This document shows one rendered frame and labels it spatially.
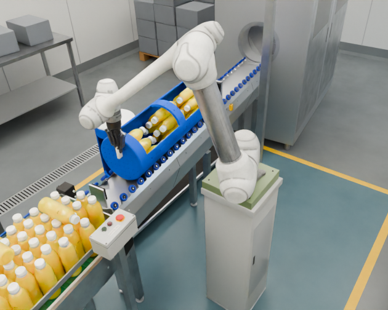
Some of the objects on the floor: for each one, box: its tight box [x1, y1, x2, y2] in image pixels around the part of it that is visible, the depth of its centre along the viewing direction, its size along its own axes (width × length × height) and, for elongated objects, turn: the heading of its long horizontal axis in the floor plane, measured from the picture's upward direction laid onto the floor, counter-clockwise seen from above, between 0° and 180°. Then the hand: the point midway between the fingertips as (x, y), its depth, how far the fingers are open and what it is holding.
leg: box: [127, 237, 144, 303], centre depth 239 cm, size 6×6×63 cm
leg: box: [203, 150, 211, 211], centre depth 306 cm, size 6×6×63 cm
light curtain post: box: [256, 0, 277, 163], centre depth 294 cm, size 6×6×170 cm
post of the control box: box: [114, 246, 138, 310], centre depth 200 cm, size 4×4×100 cm
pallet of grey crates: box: [134, 0, 215, 62], centre depth 566 cm, size 120×80×119 cm
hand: (119, 152), depth 199 cm, fingers closed, pressing on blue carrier
